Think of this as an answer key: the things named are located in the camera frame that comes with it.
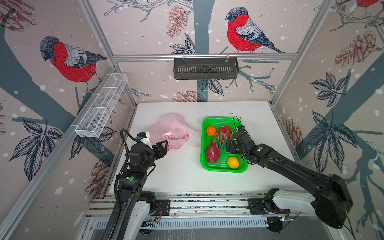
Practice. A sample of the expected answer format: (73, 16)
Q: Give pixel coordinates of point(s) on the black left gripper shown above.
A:
(159, 150)

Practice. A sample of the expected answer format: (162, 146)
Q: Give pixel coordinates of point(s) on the white wire mesh shelf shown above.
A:
(99, 112)

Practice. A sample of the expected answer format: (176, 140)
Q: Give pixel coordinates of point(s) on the black hanging wall basket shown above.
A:
(206, 68)

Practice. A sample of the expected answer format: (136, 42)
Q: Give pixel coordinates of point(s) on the yellow lemon fruit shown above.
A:
(233, 163)

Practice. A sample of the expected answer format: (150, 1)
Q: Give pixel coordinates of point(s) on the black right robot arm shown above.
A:
(333, 200)

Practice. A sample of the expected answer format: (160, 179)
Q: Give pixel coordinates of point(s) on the orange fruit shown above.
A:
(211, 131)

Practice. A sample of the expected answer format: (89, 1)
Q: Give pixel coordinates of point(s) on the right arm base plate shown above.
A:
(265, 207)

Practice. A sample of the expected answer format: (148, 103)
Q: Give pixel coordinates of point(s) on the pink plastic fruit bag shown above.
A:
(173, 129)

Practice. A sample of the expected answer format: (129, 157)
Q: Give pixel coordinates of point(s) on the green plastic basket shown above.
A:
(221, 165)

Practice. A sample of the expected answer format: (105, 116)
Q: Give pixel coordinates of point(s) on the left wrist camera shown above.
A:
(144, 137)

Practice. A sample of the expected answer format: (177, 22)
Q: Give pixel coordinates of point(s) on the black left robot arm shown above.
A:
(129, 183)

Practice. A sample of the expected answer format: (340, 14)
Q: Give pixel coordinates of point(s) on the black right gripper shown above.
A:
(230, 143)

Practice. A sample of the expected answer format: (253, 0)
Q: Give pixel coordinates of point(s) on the red dragon fruit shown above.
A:
(213, 152)
(224, 133)

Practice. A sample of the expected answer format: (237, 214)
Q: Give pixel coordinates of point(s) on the aluminium rail frame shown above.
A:
(205, 210)

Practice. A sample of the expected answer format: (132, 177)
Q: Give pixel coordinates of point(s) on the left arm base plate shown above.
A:
(162, 208)

